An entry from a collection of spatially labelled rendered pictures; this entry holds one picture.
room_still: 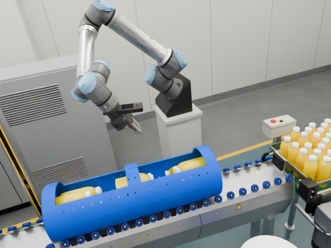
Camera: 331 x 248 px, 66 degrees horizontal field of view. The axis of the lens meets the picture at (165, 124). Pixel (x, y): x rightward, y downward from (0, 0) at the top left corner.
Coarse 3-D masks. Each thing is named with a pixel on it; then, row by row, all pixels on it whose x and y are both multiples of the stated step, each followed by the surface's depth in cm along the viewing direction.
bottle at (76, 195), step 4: (72, 192) 126; (76, 192) 125; (80, 192) 126; (84, 192) 126; (60, 196) 125; (64, 196) 124; (68, 196) 124; (72, 196) 124; (76, 196) 124; (80, 196) 124; (84, 196) 126; (56, 200) 123; (60, 200) 123; (64, 200) 123; (68, 200) 123; (72, 200) 123; (56, 204) 122
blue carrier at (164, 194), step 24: (144, 168) 147; (168, 168) 152; (216, 168) 129; (48, 192) 120; (120, 192) 120; (144, 192) 122; (168, 192) 124; (192, 192) 127; (216, 192) 132; (48, 216) 114; (72, 216) 116; (96, 216) 118; (120, 216) 122; (144, 216) 129
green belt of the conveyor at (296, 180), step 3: (285, 168) 164; (285, 171) 162; (288, 171) 162; (291, 171) 161; (291, 174) 159; (297, 180) 154; (297, 183) 152; (330, 183) 149; (297, 186) 151; (327, 186) 147; (330, 186) 147; (297, 189) 151; (321, 189) 146; (324, 189) 146; (300, 195) 149; (303, 198) 147
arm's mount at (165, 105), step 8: (184, 80) 199; (184, 88) 194; (160, 96) 217; (184, 96) 196; (160, 104) 211; (168, 104) 201; (176, 104) 197; (184, 104) 199; (168, 112) 198; (176, 112) 200; (184, 112) 203
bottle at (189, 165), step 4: (196, 160) 137; (200, 160) 136; (184, 164) 135; (188, 164) 135; (192, 164) 134; (196, 164) 135; (200, 164) 135; (204, 164) 135; (180, 168) 135; (184, 168) 134; (188, 168) 133; (192, 168) 134
